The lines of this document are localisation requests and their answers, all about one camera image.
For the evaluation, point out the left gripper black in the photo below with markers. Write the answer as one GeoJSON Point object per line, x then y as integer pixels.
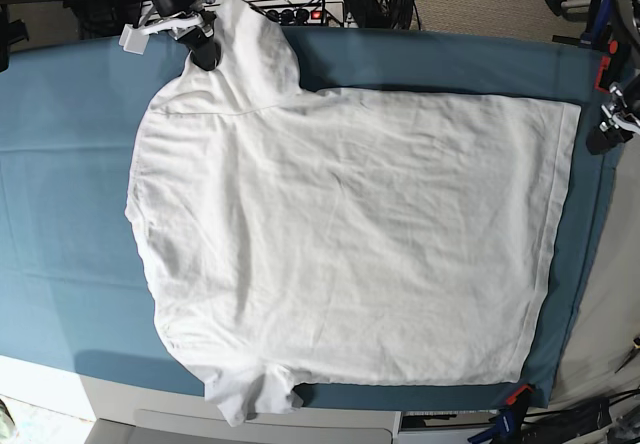
{"type": "Point", "coordinates": [620, 113]}

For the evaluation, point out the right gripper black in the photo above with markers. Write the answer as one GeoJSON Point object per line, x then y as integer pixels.
{"type": "Point", "coordinates": [196, 30]}

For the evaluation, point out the white T-shirt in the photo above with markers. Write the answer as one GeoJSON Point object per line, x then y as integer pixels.
{"type": "Point", "coordinates": [347, 235]}

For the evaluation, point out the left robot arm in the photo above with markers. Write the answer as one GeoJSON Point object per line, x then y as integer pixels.
{"type": "Point", "coordinates": [623, 25]}

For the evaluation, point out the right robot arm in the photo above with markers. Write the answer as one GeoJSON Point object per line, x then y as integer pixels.
{"type": "Point", "coordinates": [168, 10]}

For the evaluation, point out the orange clamp top right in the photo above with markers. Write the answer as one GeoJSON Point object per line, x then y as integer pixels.
{"type": "Point", "coordinates": [612, 65]}

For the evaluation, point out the black power strip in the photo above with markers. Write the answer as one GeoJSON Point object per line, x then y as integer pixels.
{"type": "Point", "coordinates": [301, 16]}

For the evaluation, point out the teal table cloth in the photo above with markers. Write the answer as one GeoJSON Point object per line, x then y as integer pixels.
{"type": "Point", "coordinates": [73, 294]}

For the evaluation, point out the orange blue clamp bottom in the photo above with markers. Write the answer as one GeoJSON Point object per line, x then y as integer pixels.
{"type": "Point", "coordinates": [506, 427]}

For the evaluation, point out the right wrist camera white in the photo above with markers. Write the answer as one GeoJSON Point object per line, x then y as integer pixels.
{"type": "Point", "coordinates": [133, 40]}

